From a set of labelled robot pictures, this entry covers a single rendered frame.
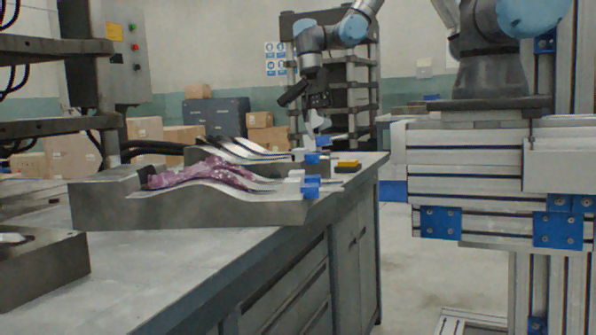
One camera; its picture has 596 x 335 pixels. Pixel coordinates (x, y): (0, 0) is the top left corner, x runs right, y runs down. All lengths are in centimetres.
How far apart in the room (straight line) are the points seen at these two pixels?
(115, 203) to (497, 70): 82
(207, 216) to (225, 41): 809
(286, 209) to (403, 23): 702
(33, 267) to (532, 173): 80
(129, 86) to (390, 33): 627
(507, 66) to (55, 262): 87
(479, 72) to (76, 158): 497
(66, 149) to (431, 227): 494
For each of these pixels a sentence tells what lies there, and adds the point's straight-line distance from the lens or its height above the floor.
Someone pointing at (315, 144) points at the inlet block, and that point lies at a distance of 137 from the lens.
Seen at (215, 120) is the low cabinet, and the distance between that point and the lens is 849.
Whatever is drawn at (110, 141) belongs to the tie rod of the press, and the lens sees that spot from 171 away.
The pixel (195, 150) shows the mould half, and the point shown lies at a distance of 138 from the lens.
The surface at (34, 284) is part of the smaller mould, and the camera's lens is 76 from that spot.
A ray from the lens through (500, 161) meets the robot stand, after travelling 100.
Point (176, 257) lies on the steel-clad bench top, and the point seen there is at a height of 80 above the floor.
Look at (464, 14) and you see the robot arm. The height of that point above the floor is 121.
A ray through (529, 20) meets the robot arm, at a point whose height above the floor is 116.
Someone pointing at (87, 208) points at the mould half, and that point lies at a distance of 108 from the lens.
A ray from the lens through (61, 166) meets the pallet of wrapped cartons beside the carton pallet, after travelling 574.
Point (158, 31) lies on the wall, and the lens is 989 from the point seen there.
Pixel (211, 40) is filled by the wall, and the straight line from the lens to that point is 915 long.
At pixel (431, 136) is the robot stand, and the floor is 96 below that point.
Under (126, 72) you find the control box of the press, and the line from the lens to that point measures 198.
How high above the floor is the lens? 106
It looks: 9 degrees down
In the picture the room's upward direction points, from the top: 3 degrees counter-clockwise
